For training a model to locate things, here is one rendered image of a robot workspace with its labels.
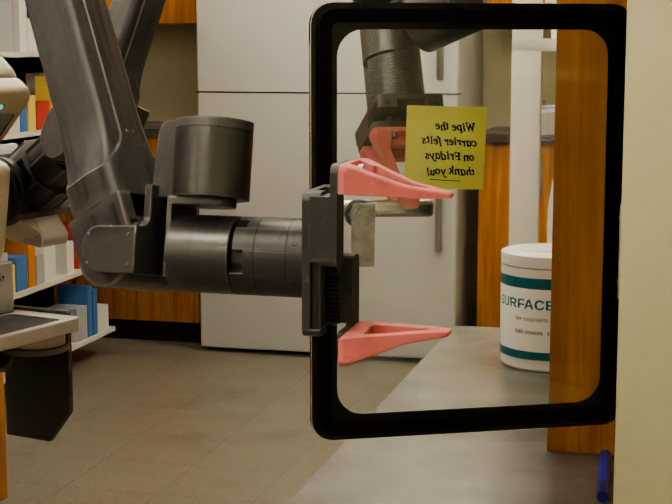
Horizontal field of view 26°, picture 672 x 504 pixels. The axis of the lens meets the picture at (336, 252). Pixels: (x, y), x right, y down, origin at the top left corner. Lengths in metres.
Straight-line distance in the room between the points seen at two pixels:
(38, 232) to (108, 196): 0.73
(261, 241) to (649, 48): 0.31
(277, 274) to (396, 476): 0.44
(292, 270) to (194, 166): 0.10
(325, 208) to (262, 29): 5.26
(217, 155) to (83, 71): 0.16
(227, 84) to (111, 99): 5.16
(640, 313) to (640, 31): 0.21
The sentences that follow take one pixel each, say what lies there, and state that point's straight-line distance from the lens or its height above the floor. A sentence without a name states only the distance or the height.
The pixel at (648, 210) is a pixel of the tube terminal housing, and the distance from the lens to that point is 1.09.
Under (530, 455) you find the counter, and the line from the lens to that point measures 1.50.
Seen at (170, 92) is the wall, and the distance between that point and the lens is 7.12.
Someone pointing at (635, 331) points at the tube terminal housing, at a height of 1.14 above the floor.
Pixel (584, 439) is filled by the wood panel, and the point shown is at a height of 0.95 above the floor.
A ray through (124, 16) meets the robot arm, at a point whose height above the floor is 1.38.
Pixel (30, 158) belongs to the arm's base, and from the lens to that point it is 1.81.
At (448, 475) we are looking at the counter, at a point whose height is 0.94.
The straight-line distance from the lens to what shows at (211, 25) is 6.32.
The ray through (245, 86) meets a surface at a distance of 6.28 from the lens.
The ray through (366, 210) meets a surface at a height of 1.21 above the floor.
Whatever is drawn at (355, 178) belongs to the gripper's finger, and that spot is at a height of 1.26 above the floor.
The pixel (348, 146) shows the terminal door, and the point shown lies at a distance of 1.31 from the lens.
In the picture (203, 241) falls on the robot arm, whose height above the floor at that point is 1.21.
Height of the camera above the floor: 1.35
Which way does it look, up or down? 8 degrees down
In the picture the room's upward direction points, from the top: straight up
